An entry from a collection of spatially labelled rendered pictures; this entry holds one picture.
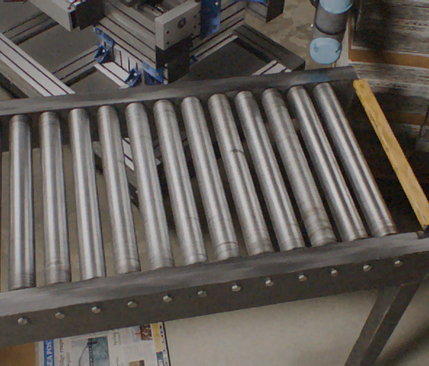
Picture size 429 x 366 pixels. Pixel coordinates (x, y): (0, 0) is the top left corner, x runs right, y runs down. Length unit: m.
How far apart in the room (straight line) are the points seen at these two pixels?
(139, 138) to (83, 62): 1.12
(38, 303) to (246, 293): 0.38
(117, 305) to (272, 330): 0.93
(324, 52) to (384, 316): 0.63
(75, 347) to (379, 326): 0.93
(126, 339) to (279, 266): 0.89
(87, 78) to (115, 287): 1.38
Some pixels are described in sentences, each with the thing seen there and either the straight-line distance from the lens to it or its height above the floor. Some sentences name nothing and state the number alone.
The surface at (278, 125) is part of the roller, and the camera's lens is 1.45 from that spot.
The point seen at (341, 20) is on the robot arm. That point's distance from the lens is 1.55.
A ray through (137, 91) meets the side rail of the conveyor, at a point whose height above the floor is 0.80.
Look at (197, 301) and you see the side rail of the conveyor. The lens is 1.23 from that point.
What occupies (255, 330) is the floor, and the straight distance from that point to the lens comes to 2.04.
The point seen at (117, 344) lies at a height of 0.01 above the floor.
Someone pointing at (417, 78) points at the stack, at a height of 0.56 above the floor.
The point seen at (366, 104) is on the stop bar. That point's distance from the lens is 1.52.
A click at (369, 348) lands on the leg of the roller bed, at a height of 0.36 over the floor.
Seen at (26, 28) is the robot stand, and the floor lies 0.23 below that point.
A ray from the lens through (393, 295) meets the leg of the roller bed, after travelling 1.45.
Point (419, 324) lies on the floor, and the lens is 2.17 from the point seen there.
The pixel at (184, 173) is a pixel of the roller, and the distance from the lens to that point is 1.34.
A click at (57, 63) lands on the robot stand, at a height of 0.21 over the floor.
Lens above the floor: 1.82
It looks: 51 degrees down
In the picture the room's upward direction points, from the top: 4 degrees clockwise
